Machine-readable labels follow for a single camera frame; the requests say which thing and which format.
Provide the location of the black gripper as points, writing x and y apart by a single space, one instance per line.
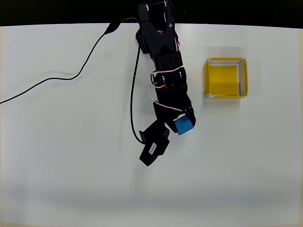
171 113

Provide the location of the blue cube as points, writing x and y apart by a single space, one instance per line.
184 125

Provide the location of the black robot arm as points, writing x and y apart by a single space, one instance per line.
158 40

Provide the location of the yellow open box, white rim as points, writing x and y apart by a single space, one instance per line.
222 80

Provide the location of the black wrist camera with label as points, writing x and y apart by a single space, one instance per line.
154 144

